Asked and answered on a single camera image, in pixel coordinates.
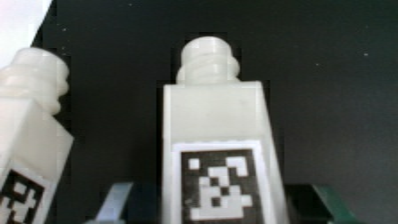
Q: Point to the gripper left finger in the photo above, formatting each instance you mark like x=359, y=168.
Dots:
x=109, y=215

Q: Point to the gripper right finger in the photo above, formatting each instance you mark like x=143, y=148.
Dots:
x=317, y=206

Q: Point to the white leg far right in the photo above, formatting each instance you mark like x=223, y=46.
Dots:
x=34, y=139

